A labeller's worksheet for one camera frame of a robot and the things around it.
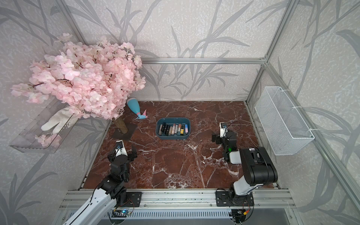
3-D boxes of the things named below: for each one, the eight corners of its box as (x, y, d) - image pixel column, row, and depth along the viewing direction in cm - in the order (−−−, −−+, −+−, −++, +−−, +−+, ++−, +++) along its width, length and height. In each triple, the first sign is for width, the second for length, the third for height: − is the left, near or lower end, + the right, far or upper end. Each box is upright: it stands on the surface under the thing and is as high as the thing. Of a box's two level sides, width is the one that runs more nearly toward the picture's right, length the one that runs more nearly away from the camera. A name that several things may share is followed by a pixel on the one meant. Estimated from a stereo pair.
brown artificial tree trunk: (120, 134, 102) (111, 122, 90) (122, 130, 105) (113, 117, 93) (127, 134, 102) (119, 122, 90) (129, 130, 105) (121, 117, 93)
